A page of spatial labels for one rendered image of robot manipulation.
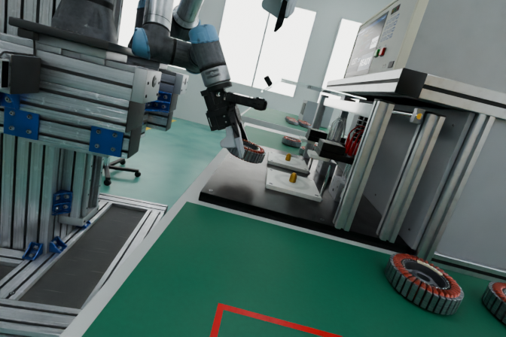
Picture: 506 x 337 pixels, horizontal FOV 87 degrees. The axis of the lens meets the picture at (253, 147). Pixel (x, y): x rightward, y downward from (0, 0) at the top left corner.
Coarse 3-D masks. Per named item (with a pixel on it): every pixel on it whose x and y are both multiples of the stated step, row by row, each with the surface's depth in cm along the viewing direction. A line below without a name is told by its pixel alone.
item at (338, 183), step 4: (336, 176) 78; (332, 180) 80; (336, 180) 76; (340, 180) 76; (332, 184) 79; (336, 184) 75; (340, 184) 72; (344, 184) 72; (332, 188) 78; (336, 188) 74; (340, 188) 73; (332, 192) 77; (336, 192) 74; (340, 192) 73; (332, 196) 76; (336, 196) 73; (336, 200) 73
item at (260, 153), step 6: (246, 144) 79; (252, 144) 79; (228, 150) 73; (234, 150) 72; (246, 150) 70; (252, 150) 71; (258, 150) 73; (246, 156) 71; (252, 156) 71; (258, 156) 72; (252, 162) 73; (258, 162) 73
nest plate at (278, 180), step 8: (272, 176) 77; (280, 176) 79; (288, 176) 81; (272, 184) 71; (280, 184) 72; (288, 184) 74; (296, 184) 75; (304, 184) 77; (312, 184) 79; (288, 192) 70; (296, 192) 70; (304, 192) 71; (312, 192) 73; (320, 200) 70
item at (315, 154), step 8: (320, 144) 74; (328, 144) 71; (336, 144) 72; (312, 152) 75; (320, 152) 71; (328, 152) 71; (336, 152) 71; (344, 152) 71; (328, 160) 72; (336, 160) 71; (344, 160) 71; (352, 160) 71; (344, 176) 77
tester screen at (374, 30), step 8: (384, 16) 74; (376, 24) 78; (360, 32) 94; (368, 32) 84; (376, 32) 77; (360, 40) 92; (368, 40) 82; (360, 48) 89; (352, 56) 96; (360, 56) 87; (352, 72) 91
